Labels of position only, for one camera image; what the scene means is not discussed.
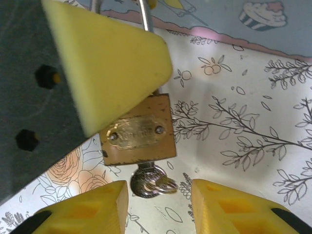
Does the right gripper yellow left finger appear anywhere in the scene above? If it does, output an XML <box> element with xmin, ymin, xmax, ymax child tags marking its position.
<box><xmin>9</xmin><ymin>180</ymin><xmax>129</xmax><ymax>234</ymax></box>

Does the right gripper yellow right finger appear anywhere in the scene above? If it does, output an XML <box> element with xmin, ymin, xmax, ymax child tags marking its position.
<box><xmin>191</xmin><ymin>178</ymin><xmax>312</xmax><ymax>234</ymax></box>

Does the silver key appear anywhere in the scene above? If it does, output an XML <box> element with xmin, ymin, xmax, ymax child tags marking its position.
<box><xmin>130</xmin><ymin>162</ymin><xmax>169</xmax><ymax>198</ymax></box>

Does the brass padlock with steel shackle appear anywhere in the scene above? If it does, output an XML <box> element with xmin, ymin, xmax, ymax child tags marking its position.
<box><xmin>90</xmin><ymin>0</ymin><xmax>177</xmax><ymax>167</ymax></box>

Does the blue mat with cupcake print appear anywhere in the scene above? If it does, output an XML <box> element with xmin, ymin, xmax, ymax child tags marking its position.
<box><xmin>98</xmin><ymin>0</ymin><xmax>312</xmax><ymax>62</ymax></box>

